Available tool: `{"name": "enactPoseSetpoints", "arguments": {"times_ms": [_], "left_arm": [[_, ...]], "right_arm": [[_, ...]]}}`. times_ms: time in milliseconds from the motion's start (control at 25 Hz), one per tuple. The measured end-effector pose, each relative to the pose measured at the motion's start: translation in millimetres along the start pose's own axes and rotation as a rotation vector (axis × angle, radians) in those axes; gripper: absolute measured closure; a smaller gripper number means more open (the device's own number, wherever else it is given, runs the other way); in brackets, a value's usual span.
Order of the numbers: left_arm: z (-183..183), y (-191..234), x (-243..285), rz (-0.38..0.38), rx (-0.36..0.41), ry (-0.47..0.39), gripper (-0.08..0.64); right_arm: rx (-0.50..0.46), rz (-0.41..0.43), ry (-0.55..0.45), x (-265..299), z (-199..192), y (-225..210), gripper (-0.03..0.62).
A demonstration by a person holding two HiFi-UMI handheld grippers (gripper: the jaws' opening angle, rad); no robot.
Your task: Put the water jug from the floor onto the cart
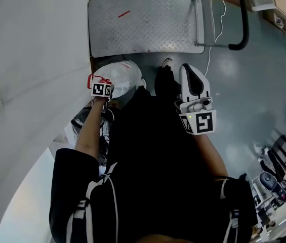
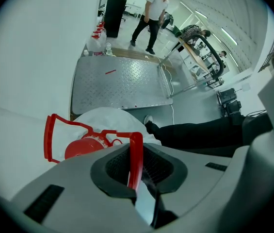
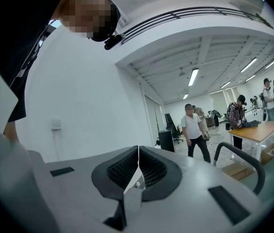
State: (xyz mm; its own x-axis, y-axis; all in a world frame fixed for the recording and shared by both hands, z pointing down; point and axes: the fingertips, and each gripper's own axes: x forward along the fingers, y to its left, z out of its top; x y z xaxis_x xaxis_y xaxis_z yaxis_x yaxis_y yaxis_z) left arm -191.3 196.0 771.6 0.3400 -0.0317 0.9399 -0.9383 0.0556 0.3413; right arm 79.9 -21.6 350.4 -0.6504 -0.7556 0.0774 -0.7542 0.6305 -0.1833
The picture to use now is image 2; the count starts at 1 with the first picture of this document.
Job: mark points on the ceiling light strip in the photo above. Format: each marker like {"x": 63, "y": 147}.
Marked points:
{"x": 233, "y": 60}
{"x": 201, "y": 14}
{"x": 229, "y": 36}

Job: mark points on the wooden top desk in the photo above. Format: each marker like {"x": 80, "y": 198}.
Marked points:
{"x": 195, "y": 54}

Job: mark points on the person's black clothing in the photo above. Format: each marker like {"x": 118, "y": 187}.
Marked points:
{"x": 199, "y": 135}

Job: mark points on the small white-capped bottle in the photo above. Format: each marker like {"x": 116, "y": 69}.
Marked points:
{"x": 85, "y": 53}

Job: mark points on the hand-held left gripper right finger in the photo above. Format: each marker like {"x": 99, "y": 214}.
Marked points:
{"x": 207, "y": 186}

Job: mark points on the clear water jug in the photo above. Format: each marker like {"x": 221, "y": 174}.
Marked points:
{"x": 83, "y": 147}

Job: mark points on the small white paper scrap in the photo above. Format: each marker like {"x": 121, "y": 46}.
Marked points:
{"x": 146, "y": 56}

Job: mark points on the person's white left shoe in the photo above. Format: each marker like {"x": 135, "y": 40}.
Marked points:
{"x": 148, "y": 118}

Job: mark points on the black equipment case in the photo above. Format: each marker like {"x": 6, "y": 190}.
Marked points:
{"x": 229, "y": 101}

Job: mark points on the brown wooden slat board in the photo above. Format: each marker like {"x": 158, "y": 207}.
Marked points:
{"x": 132, "y": 53}

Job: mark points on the tall black cabinet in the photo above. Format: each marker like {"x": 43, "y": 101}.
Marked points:
{"x": 115, "y": 16}

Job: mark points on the clear jug with red label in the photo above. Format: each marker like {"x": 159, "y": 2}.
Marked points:
{"x": 94, "y": 46}

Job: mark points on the green bin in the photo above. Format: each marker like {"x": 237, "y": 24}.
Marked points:
{"x": 176, "y": 30}

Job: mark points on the small red strip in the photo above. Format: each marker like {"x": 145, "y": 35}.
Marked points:
{"x": 110, "y": 71}

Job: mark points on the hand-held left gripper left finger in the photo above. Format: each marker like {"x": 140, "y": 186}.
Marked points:
{"x": 78, "y": 190}

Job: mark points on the white plastic bottle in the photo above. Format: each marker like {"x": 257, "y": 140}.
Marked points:
{"x": 108, "y": 48}

